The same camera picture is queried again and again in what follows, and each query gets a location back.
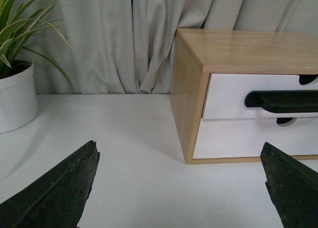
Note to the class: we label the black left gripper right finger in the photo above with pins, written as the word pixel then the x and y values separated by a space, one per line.
pixel 292 187

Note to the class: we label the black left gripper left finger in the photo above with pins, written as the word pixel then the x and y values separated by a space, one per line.
pixel 56 199

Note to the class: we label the black drawer handle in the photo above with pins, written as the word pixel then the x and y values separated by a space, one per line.
pixel 283 101

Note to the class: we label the white drawer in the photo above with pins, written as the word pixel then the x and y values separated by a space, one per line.
pixel 246 137
pixel 226 94

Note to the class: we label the wooden drawer cabinet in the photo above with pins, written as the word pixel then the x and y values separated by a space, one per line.
pixel 199 53

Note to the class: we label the white plant pot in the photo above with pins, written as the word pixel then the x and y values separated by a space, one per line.
pixel 18 100

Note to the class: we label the grey curtain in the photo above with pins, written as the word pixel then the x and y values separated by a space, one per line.
pixel 126 46

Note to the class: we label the green striped plant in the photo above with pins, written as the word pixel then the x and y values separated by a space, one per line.
pixel 16 28

